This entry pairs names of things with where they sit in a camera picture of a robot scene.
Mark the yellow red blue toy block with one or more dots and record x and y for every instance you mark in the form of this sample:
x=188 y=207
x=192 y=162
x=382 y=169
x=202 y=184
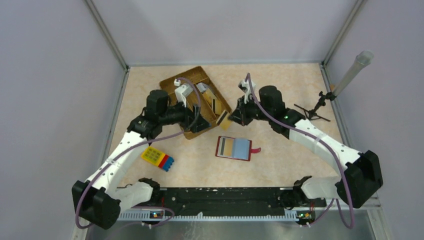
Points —
x=157 y=158

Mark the red leather card holder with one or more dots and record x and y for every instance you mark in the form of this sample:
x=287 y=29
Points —
x=242 y=149

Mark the gold credit card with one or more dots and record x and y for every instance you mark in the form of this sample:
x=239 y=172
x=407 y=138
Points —
x=223 y=120

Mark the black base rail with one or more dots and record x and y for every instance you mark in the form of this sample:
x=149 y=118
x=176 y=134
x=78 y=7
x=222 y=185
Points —
x=232 y=201

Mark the gold cards in tray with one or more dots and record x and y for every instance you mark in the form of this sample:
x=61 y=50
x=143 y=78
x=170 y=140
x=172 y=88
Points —
x=214 y=102

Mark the grey credit cards stack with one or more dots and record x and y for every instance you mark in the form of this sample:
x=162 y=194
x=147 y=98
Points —
x=202 y=87

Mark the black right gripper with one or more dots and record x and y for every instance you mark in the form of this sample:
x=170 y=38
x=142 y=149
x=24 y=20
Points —
x=239 y=114

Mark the black mini tripod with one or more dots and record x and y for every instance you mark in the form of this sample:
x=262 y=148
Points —
x=311 y=114

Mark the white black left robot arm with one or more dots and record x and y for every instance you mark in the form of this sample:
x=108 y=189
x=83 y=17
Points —
x=99 y=200

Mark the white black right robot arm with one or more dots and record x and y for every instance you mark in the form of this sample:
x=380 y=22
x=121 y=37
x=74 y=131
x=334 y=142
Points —
x=359 y=173

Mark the beige striped credit card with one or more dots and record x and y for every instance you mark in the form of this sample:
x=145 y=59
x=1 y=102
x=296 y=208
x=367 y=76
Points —
x=226 y=147

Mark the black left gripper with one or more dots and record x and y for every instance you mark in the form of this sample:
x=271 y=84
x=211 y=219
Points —
x=193 y=120

